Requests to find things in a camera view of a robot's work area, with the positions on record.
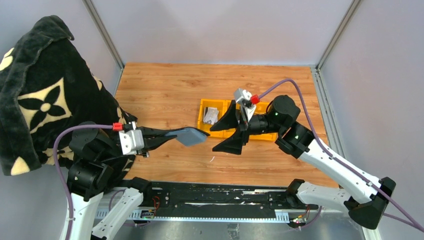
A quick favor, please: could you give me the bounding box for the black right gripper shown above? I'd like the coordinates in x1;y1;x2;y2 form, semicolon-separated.
209;100;285;155

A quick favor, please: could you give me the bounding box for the black leather card holder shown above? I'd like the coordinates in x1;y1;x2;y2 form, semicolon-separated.
165;127;210;147

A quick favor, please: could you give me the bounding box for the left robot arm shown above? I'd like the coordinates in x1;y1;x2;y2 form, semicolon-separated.
53;121;208;240

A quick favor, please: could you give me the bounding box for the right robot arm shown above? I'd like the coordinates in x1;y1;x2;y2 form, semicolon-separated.
210;95;396;230

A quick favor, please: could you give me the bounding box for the silver card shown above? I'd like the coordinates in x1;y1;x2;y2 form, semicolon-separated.
202;107;220;125

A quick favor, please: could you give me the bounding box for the yellow bin middle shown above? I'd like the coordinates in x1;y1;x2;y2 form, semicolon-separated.
220;100;255;139

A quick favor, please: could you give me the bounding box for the yellow bin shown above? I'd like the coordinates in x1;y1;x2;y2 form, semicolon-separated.
220;100;255;139
249;102;278;142
197;98;228;138

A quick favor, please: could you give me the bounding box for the yellow bin left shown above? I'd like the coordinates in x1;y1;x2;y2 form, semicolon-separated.
197;98;228;138

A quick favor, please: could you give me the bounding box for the yellow bin right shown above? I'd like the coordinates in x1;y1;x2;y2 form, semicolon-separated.
249;102;278;142

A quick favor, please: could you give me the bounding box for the black floral blanket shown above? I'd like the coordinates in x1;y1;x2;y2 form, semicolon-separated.
0;15;137;176

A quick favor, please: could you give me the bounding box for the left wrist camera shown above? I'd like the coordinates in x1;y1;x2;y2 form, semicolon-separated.
118;129;145;155

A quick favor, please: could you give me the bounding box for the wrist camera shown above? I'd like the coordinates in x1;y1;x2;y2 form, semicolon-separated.
233;88;256;124
118;129;145;155

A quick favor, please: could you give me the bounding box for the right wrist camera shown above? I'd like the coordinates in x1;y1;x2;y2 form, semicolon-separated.
233;88;256;124

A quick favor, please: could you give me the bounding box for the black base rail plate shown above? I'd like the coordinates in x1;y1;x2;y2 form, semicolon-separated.
141;181;308;220

